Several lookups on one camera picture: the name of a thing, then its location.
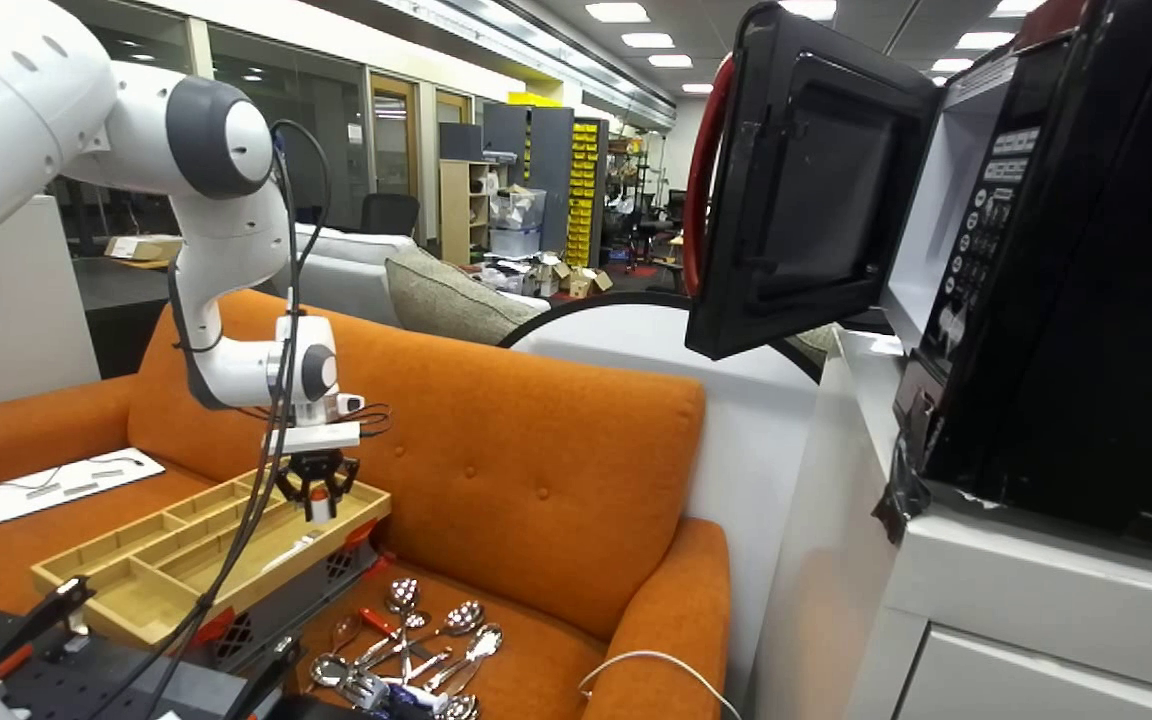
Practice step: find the grey cushion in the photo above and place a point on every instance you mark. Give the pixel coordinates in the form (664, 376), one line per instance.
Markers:
(457, 302)

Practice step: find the orange black clamp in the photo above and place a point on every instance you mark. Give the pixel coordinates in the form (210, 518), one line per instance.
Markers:
(43, 620)

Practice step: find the black perforated breadboard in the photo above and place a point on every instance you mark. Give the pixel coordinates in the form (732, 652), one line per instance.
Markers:
(110, 667)

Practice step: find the yellow black cabinet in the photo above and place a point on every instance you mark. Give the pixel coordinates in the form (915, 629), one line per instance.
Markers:
(587, 193)

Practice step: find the ceiling light panel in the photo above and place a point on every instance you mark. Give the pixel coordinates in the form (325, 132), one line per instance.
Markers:
(670, 63)
(619, 15)
(648, 41)
(979, 41)

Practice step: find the white paper sheet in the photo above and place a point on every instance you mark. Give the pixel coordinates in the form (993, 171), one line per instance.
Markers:
(71, 480)

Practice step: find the white round table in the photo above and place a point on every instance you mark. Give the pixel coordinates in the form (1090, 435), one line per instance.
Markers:
(659, 334)

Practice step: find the black support under tray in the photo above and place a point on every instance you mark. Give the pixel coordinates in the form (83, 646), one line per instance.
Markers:
(298, 594)

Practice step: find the small orange white object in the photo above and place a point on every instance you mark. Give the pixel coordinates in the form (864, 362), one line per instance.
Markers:
(316, 507)

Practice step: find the light grey armchair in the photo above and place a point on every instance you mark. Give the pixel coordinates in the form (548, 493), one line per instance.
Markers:
(351, 272)

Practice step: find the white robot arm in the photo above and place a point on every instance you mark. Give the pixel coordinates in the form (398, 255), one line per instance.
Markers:
(59, 121)

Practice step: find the wooden compartment tray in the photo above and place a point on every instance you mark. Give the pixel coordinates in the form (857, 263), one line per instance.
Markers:
(162, 561)

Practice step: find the black microwave oven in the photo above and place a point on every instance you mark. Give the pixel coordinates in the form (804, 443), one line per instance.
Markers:
(1068, 265)

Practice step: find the dark robot table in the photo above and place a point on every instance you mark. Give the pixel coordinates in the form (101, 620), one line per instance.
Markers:
(71, 681)

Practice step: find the plain metal spoon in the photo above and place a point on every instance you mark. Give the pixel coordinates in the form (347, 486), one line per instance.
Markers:
(476, 650)

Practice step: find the white cabinet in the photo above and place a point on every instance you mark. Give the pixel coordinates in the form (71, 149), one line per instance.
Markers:
(1000, 625)

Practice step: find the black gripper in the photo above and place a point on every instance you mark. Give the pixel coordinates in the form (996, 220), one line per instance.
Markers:
(316, 469)

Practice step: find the orange fabric couch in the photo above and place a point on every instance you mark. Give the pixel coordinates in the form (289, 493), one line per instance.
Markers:
(539, 465)

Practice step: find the perforated metal spoon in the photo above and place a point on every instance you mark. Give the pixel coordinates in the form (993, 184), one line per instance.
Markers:
(401, 594)
(467, 618)

